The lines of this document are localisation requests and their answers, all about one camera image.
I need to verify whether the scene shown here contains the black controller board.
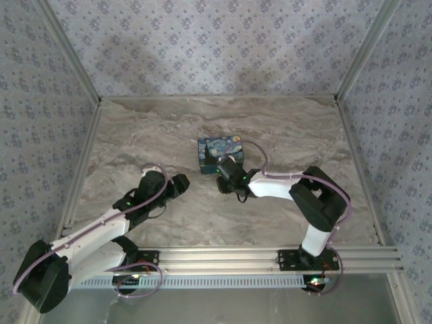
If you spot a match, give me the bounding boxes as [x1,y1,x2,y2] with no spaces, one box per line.
[112,274,142,290]
[302,275,334,290]

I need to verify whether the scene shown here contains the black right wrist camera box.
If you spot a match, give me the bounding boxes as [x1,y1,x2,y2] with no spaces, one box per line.
[216,176,234,196]

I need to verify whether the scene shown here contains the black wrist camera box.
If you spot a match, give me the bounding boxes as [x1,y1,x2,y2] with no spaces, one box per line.
[173,173,191,198]
[216,176,234,196]

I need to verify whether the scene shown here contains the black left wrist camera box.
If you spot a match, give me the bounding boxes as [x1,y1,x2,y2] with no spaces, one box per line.
[173,173,191,198]

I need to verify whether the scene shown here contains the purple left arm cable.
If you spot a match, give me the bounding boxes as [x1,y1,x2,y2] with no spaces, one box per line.
[12,163,170,295]

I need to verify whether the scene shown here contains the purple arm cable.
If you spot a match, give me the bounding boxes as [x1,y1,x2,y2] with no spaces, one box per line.
[12,163,170,295]
[219,140,354,252]

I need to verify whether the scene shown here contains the aluminium table side rail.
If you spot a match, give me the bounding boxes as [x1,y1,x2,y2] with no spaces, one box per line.
[62,100,104,239]
[336,100,386,246]

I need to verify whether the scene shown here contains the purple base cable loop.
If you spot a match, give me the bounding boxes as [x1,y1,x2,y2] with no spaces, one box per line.
[113,262,164,300]

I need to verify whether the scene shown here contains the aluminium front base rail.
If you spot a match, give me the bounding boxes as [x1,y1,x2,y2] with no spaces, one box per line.
[134,245,405,275]

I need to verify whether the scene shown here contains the slotted grey cable duct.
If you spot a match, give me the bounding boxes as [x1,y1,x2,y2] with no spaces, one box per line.
[70,274,312,290]

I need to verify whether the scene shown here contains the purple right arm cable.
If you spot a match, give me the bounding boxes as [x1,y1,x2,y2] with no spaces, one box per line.
[219,140,354,252]

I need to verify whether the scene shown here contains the aluminium frame corner post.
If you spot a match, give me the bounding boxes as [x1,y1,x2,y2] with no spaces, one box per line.
[333,0,404,102]
[35,0,103,104]

